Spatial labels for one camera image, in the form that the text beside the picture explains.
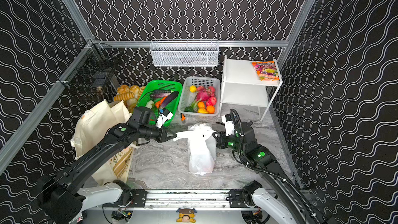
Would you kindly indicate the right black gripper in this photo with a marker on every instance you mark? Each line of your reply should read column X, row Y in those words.
column 220, row 140

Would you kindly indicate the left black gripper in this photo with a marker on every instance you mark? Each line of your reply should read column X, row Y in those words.
column 161, row 134

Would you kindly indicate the white plastic grocery bag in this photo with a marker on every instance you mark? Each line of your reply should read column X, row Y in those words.
column 202, row 148

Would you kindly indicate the cream canvas tote bag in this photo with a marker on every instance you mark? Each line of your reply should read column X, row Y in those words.
column 91, row 129

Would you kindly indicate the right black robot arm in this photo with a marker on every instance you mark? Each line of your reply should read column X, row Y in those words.
column 289, row 205

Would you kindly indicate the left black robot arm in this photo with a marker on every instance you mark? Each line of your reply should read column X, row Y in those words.
column 58, row 195

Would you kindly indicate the dark green cucumber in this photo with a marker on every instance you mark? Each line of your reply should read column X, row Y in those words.
column 189, row 109

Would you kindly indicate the orange carrot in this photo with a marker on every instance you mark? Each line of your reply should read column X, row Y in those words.
column 158, row 103

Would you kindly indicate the purple eggplant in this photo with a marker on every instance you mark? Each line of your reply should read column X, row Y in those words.
column 172, row 96

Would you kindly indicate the yellow mango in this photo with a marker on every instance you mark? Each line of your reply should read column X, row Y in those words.
column 202, row 111

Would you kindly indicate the white plastic fruit basket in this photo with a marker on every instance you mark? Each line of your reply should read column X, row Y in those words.
column 189, row 99

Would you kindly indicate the red apple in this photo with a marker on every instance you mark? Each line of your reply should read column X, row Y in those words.
column 211, row 101

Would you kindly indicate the green plastic basket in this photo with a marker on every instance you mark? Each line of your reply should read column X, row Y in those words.
column 154, row 95

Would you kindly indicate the yellow lemon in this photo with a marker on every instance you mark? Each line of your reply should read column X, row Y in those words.
column 193, row 89

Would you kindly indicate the pink dragon fruit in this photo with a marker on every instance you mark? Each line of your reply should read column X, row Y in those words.
column 203, row 94

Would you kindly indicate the white two-tier shelf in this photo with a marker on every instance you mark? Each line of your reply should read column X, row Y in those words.
column 240, row 85

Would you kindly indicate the cartoon figure sticker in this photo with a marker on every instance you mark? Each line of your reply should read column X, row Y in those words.
column 186, row 215

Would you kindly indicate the orange candy bag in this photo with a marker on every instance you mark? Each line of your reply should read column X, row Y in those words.
column 266, row 71

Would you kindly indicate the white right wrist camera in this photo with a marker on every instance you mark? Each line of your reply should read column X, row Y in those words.
column 229, row 124

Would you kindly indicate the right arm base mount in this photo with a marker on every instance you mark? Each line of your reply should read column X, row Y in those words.
column 252, row 195

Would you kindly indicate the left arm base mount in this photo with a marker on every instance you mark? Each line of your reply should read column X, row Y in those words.
column 130, row 197

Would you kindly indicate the white wire wall basket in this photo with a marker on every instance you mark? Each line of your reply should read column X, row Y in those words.
column 184, row 52

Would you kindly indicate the black wire wall basket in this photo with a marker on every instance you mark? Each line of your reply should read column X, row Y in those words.
column 93, row 78

